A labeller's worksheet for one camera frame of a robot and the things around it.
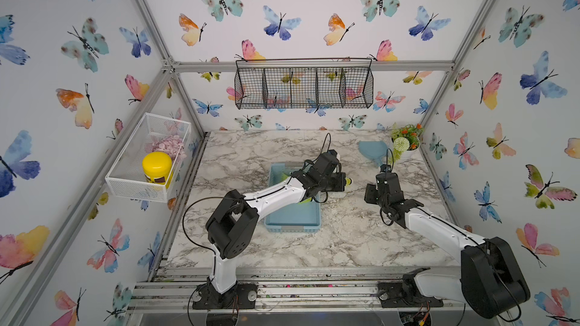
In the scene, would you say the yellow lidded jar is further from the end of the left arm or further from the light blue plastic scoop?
the light blue plastic scoop

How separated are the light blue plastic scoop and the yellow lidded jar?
2.80ft

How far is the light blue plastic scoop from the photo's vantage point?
1121mm

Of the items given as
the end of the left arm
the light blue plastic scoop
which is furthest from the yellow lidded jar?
the light blue plastic scoop

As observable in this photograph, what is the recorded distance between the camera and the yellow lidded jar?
0.64 m
